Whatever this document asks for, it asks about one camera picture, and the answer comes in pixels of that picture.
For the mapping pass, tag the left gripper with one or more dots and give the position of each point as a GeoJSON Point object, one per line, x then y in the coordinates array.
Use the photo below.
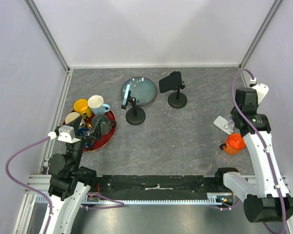
{"type": "Point", "coordinates": [95, 134]}

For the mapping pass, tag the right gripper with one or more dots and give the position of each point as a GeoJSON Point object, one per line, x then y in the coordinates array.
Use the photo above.
{"type": "Point", "coordinates": [232, 111]}

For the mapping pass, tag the black phone stand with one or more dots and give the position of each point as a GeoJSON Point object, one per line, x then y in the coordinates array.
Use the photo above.
{"type": "Point", "coordinates": [177, 99]}
{"type": "Point", "coordinates": [135, 115]}

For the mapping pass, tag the light blue phone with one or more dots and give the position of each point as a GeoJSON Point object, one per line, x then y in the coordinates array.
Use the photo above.
{"type": "Point", "coordinates": [126, 97]}

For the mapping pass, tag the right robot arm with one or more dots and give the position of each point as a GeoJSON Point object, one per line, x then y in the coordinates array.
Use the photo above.
{"type": "Point", "coordinates": [269, 200]}

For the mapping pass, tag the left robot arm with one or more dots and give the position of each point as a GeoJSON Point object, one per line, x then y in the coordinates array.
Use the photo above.
{"type": "Point", "coordinates": [69, 182]}

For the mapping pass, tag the white folding phone stand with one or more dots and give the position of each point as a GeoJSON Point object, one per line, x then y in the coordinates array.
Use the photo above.
{"type": "Point", "coordinates": [225, 124]}

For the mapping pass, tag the black phone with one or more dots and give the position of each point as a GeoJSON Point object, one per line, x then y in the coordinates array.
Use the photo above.
{"type": "Point", "coordinates": [171, 82]}

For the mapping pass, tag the grey mug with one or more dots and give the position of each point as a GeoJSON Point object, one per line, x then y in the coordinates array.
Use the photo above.
{"type": "Point", "coordinates": [106, 124]}

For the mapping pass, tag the red round tray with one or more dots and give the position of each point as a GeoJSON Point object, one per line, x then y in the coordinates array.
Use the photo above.
{"type": "Point", "coordinates": [105, 139]}

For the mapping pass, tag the dark blue mug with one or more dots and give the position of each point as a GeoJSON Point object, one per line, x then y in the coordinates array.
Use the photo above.
{"type": "Point", "coordinates": [81, 131]}

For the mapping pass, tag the white light-blue mug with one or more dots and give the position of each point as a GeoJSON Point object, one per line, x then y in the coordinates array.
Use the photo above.
{"type": "Point", "coordinates": [97, 105]}

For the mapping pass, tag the yellow mug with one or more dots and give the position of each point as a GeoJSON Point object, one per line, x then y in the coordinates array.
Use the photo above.
{"type": "Point", "coordinates": [81, 106]}

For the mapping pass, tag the cream cup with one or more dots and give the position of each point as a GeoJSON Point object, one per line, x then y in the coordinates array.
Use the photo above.
{"type": "Point", "coordinates": [71, 117]}

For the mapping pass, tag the orange mug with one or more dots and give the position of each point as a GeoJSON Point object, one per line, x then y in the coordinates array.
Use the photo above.
{"type": "Point", "coordinates": [233, 144]}

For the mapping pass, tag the blue ceramic plate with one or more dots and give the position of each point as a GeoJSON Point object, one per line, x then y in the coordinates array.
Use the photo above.
{"type": "Point", "coordinates": [143, 89]}

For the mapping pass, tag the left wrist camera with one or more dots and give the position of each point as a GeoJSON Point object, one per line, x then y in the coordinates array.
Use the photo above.
{"type": "Point", "coordinates": [67, 134]}

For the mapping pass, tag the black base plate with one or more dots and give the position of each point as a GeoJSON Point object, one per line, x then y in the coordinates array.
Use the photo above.
{"type": "Point", "coordinates": [156, 187]}

